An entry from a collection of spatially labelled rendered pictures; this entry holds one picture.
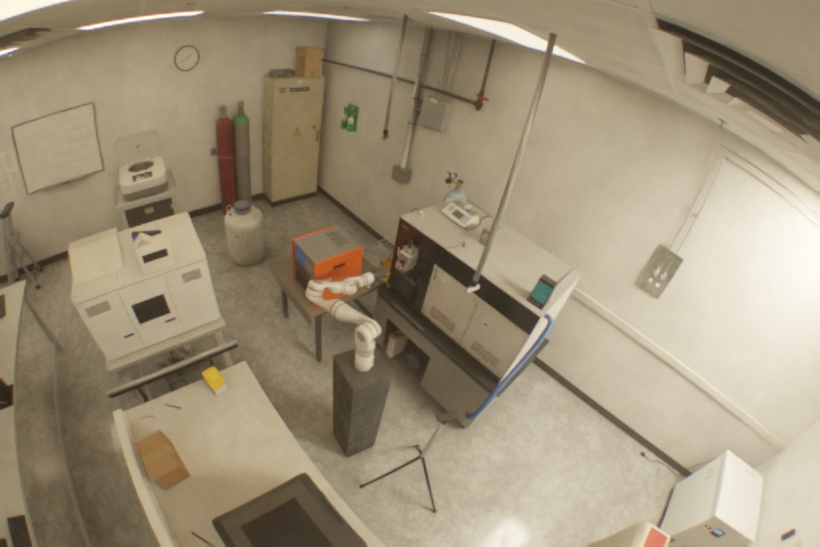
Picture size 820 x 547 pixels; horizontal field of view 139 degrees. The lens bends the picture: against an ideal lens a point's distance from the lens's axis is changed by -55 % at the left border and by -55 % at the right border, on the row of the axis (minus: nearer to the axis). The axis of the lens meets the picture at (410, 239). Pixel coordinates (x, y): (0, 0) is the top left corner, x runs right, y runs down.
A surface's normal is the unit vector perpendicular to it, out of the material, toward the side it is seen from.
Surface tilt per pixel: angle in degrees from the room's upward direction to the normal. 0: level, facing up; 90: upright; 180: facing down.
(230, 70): 90
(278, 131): 90
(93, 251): 41
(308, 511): 0
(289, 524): 0
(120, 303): 90
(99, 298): 90
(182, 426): 0
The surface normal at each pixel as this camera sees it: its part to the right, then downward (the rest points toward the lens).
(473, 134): -0.72, 0.28
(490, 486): 0.18, -0.82
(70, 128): 0.68, 0.50
